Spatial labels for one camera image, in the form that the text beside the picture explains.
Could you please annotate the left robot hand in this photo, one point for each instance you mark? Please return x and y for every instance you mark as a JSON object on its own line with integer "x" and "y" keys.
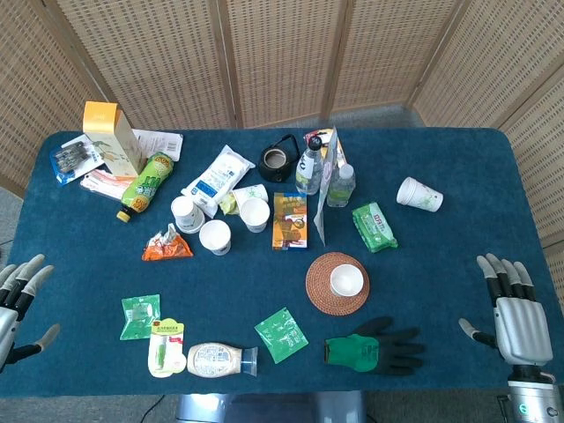
{"x": 11, "y": 291}

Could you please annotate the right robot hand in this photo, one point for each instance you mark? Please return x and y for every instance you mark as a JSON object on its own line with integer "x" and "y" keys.
{"x": 522, "y": 328}

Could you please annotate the white paper cup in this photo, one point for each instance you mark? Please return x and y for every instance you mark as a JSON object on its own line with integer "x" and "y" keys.
{"x": 346, "y": 281}

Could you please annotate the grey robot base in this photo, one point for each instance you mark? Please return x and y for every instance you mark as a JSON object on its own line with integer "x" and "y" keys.
{"x": 264, "y": 407}

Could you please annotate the green flower cup stack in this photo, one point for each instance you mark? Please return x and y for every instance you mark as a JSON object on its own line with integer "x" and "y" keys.
{"x": 418, "y": 195}

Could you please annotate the upturned paper cup stack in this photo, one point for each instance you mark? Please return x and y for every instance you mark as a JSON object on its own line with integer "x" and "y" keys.
{"x": 186, "y": 212}

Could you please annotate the blue flower paper cup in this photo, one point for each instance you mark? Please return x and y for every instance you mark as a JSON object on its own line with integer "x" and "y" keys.
{"x": 254, "y": 214}
{"x": 215, "y": 237}

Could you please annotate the green flower paper cup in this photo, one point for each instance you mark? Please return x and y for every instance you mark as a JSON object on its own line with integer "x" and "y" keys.
{"x": 251, "y": 192}

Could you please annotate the green sachet with window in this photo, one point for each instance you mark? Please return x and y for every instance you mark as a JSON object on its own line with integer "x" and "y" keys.
{"x": 140, "y": 317}

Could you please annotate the orange white flat packet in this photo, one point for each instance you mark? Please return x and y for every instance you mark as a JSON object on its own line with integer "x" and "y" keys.
{"x": 106, "y": 183}

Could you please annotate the blue battery blister pack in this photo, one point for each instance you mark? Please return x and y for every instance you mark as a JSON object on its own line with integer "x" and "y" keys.
{"x": 70, "y": 158}

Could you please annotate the orange snack bag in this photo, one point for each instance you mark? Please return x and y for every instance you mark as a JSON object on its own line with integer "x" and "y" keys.
{"x": 169, "y": 250}

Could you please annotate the lip balm blister pack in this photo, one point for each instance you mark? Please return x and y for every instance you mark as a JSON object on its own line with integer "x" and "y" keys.
{"x": 165, "y": 348}

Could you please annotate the green black work glove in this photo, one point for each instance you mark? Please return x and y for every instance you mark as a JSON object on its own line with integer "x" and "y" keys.
{"x": 352, "y": 350}

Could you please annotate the green tea drink bottle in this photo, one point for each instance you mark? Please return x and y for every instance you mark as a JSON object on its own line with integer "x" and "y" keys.
{"x": 147, "y": 185}

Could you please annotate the green wet wipes pack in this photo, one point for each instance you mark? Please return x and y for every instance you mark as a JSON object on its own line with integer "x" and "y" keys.
{"x": 374, "y": 227}

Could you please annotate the tall yellow carton box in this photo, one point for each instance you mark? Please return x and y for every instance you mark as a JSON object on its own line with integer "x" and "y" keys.
{"x": 118, "y": 141}

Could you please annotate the woven rattan coaster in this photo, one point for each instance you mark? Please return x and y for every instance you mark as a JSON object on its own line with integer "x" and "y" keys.
{"x": 317, "y": 291}

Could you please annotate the mayonnaise squeeze bottle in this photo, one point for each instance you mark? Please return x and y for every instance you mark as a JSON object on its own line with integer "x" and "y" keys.
{"x": 211, "y": 359}

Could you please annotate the white printed paper sheet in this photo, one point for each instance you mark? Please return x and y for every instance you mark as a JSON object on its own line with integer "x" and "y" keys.
{"x": 165, "y": 143}

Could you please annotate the water bottle white cap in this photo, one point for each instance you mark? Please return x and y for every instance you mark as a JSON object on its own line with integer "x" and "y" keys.
{"x": 342, "y": 190}

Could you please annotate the yellow-green crumpled packet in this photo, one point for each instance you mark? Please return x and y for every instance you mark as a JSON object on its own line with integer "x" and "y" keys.
{"x": 228, "y": 205}

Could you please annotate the white blue tissue packet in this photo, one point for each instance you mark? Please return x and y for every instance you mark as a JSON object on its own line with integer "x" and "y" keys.
{"x": 216, "y": 176}

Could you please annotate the green tea sachet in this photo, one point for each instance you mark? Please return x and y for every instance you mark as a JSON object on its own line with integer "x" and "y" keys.
{"x": 281, "y": 336}

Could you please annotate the orange blue tea box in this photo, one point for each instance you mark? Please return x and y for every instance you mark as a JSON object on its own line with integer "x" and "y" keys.
{"x": 289, "y": 220}

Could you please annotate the clear standing plastic package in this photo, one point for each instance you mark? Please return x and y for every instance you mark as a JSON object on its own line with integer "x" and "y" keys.
{"x": 330, "y": 154}

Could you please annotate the clear soda bottle black cap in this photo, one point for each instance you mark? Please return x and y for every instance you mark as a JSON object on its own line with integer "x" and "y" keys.
{"x": 308, "y": 172}

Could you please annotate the red yellow packet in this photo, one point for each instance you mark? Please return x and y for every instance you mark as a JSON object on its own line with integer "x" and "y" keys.
{"x": 324, "y": 135}

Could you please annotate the black teapot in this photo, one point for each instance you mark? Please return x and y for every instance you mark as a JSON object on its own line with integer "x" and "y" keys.
{"x": 266, "y": 170}

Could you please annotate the bamboo folding screen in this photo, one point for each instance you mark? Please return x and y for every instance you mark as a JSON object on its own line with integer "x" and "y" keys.
{"x": 282, "y": 53}

